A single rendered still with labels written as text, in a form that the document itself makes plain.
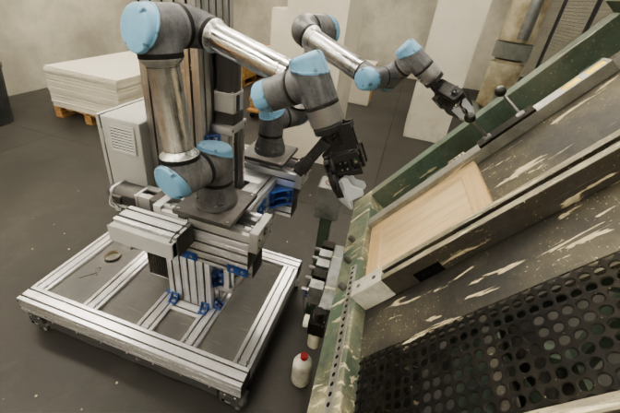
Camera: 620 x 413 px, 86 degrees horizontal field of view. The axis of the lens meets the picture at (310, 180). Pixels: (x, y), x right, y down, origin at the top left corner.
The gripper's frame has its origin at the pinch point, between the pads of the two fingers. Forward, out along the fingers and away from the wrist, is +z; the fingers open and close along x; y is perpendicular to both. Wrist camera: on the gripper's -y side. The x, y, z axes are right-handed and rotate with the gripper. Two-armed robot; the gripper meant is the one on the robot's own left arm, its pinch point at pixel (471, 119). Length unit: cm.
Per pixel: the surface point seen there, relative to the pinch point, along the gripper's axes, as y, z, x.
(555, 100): -10.9, 9.9, -19.2
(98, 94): 281, -220, 200
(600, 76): -15.0, 11.4, -30.4
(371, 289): -27, 7, 62
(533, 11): 448, 115, -305
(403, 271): -32, 7, 50
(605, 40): 3, 13, -50
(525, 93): 12.8, 12.0, -24.3
